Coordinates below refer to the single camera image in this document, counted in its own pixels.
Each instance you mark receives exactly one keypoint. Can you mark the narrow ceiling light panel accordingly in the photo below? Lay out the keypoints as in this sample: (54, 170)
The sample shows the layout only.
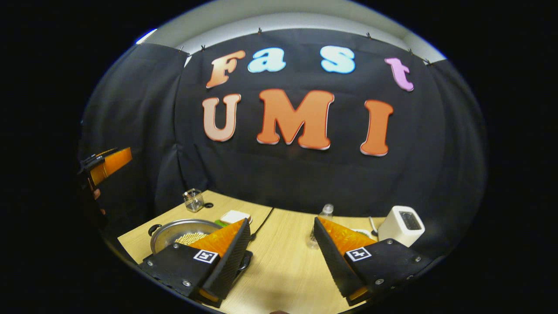
(146, 35)

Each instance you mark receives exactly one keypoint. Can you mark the clear plastic water bottle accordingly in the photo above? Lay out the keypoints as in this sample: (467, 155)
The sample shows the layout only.
(324, 213)

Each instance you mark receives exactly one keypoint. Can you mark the white toaster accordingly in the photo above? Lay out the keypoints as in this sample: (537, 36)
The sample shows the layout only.
(394, 229)

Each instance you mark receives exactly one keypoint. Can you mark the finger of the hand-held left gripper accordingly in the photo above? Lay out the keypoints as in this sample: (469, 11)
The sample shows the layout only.
(113, 163)

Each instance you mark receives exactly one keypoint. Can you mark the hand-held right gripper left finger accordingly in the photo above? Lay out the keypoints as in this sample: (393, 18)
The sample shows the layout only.
(231, 257)

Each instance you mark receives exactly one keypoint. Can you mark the row of black cloth clips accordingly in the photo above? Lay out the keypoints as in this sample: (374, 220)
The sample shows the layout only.
(259, 31)

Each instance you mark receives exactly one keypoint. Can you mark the sandwich with lettuce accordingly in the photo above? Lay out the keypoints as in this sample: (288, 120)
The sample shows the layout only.
(233, 216)

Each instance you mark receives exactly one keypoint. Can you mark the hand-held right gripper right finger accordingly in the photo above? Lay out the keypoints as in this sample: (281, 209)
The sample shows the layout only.
(333, 257)

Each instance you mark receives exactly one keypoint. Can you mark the pile of yellow soybeans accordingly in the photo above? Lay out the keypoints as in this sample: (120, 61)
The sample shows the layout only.
(191, 238)

